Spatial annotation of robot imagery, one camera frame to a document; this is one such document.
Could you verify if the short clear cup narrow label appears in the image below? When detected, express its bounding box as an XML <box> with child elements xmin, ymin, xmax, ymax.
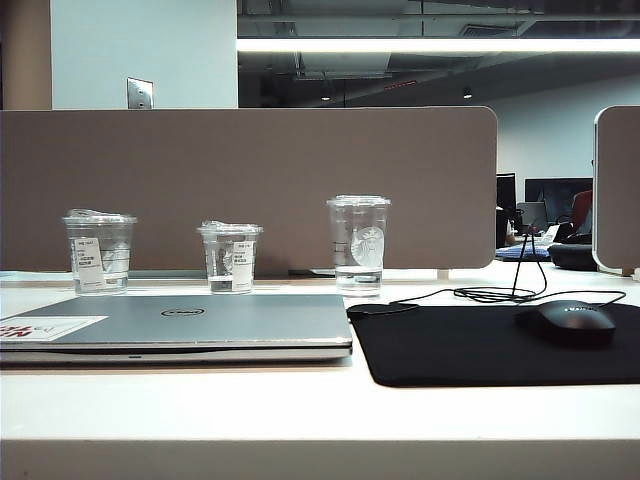
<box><xmin>196</xmin><ymin>218</ymin><xmax>265</xmax><ymax>295</ymax></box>

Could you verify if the tall clear plastic cup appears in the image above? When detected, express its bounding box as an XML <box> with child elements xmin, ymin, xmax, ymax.
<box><xmin>325</xmin><ymin>194</ymin><xmax>392</xmax><ymax>300</ymax></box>

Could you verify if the silver Dell laptop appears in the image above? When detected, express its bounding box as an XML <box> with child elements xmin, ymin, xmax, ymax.
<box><xmin>0</xmin><ymin>293</ymin><xmax>354</xmax><ymax>369</ymax></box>

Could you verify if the short clear cup wide label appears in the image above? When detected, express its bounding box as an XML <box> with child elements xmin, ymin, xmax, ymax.
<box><xmin>60</xmin><ymin>208</ymin><xmax>139</xmax><ymax>296</ymax></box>

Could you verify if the white red laptop sticker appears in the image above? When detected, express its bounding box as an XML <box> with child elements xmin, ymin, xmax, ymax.
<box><xmin>0</xmin><ymin>315</ymin><xmax>109</xmax><ymax>343</ymax></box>

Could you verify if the wide brown desk partition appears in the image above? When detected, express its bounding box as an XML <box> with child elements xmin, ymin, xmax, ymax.
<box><xmin>0</xmin><ymin>105</ymin><xmax>499</xmax><ymax>280</ymax></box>

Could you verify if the black mouse pad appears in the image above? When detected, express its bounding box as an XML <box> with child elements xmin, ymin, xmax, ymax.
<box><xmin>345</xmin><ymin>301</ymin><xmax>640</xmax><ymax>389</ymax></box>

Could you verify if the narrow black monitor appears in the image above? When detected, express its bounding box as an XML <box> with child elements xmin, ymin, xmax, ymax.
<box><xmin>496</xmin><ymin>172</ymin><xmax>517</xmax><ymax>212</ymax></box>

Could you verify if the blue checked cloth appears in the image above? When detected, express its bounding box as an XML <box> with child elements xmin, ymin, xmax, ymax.
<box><xmin>496</xmin><ymin>244</ymin><xmax>554</xmax><ymax>263</ymax></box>

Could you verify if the long ceiling light strip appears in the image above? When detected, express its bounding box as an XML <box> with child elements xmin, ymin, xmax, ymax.
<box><xmin>236</xmin><ymin>38</ymin><xmax>640</xmax><ymax>53</ymax></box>

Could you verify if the wide black monitor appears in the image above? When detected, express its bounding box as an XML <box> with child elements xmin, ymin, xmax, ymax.
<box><xmin>524</xmin><ymin>177</ymin><xmax>595</xmax><ymax>227</ymax></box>

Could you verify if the black oval case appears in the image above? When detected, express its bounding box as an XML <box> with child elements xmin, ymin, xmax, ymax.
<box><xmin>547</xmin><ymin>241</ymin><xmax>599</xmax><ymax>272</ymax></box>

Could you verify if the black computer mouse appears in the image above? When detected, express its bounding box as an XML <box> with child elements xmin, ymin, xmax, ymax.
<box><xmin>514</xmin><ymin>300</ymin><xmax>617</xmax><ymax>346</ymax></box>

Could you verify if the red office chair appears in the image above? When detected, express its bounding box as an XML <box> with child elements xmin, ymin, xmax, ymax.
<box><xmin>572</xmin><ymin>189</ymin><xmax>595</xmax><ymax>236</ymax></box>

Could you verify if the black mouse cable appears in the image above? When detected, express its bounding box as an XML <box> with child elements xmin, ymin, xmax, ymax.
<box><xmin>387</xmin><ymin>233</ymin><xmax>627</xmax><ymax>315</ymax></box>

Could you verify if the metal wall switch plate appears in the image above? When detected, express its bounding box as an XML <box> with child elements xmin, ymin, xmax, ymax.
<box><xmin>126</xmin><ymin>76</ymin><xmax>154</xmax><ymax>110</ymax></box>

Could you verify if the brown partition white frame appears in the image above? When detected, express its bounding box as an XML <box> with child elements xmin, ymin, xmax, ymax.
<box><xmin>592</xmin><ymin>104</ymin><xmax>640</xmax><ymax>276</ymax></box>

